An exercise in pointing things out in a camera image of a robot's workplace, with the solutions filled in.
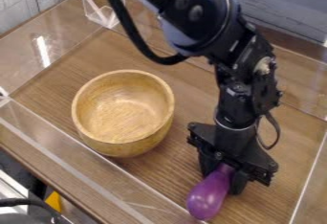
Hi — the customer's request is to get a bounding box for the brown wooden bowl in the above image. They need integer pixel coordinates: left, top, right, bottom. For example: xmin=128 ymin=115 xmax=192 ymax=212
xmin=72 ymin=70 xmax=174 ymax=158

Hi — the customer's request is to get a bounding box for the yellow black device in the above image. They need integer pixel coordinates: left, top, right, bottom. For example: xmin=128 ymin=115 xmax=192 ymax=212
xmin=26 ymin=190 xmax=73 ymax=224

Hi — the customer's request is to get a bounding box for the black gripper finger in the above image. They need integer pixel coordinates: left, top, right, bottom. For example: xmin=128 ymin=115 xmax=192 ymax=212
xmin=197 ymin=147 xmax=224 ymax=177
xmin=228 ymin=169 xmax=249 ymax=195

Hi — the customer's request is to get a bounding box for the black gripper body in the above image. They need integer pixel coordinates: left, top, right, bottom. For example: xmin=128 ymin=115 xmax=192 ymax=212
xmin=188 ymin=122 xmax=278 ymax=186

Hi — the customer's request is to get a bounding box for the clear acrylic tray wall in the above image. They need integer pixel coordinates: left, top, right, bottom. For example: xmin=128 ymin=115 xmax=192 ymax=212
xmin=0 ymin=0 xmax=327 ymax=224

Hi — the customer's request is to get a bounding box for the black cable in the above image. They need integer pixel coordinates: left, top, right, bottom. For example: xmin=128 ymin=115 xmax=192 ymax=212
xmin=0 ymin=198 xmax=62 ymax=224

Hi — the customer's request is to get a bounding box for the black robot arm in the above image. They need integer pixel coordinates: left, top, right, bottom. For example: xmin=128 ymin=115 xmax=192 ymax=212
xmin=106 ymin=0 xmax=282 ymax=194

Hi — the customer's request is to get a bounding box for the purple toy eggplant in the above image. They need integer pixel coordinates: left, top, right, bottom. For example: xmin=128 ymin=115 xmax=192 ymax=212
xmin=186 ymin=164 xmax=233 ymax=220

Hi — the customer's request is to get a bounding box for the clear acrylic corner bracket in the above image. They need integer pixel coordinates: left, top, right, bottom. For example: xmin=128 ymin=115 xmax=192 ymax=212
xmin=81 ymin=0 xmax=120 ymax=30

